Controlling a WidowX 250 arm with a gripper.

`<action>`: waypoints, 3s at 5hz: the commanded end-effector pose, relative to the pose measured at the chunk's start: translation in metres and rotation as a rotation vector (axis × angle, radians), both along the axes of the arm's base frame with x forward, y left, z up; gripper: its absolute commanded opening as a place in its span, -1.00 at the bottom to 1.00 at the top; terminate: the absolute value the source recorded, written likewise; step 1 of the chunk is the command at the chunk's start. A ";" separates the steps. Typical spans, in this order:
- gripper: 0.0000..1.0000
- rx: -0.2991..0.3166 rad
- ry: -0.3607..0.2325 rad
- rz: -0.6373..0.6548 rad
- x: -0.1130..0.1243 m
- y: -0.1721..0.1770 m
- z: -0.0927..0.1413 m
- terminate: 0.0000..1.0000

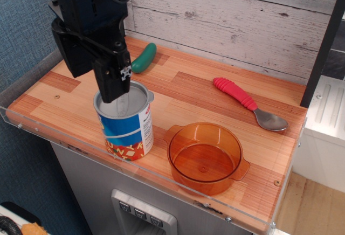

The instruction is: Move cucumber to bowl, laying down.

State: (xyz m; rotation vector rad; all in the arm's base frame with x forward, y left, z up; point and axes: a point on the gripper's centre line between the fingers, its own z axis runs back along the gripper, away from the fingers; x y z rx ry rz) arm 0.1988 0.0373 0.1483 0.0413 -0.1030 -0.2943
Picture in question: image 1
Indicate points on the red handled metal spoon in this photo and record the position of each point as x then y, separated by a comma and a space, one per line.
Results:
265, 119

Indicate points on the black vertical post right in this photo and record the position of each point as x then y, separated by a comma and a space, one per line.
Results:
322, 55

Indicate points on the blue soup can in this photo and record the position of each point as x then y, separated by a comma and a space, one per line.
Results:
126, 122

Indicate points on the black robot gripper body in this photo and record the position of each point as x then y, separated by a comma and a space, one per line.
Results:
86, 30

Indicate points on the white toy sink unit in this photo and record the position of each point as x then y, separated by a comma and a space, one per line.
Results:
320, 153

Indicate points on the grey toy fridge cabinet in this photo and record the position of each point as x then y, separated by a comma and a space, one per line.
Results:
114, 202

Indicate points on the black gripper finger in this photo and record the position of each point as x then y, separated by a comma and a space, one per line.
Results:
123, 71
108, 78

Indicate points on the clear acrylic table guard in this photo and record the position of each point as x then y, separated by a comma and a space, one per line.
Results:
50, 103

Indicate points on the orange transparent plastic bowl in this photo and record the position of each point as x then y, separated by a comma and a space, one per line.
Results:
205, 157

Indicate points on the green toy cucumber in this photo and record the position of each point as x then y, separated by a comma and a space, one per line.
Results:
143, 61

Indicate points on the orange plush object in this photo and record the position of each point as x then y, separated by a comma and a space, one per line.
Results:
33, 229

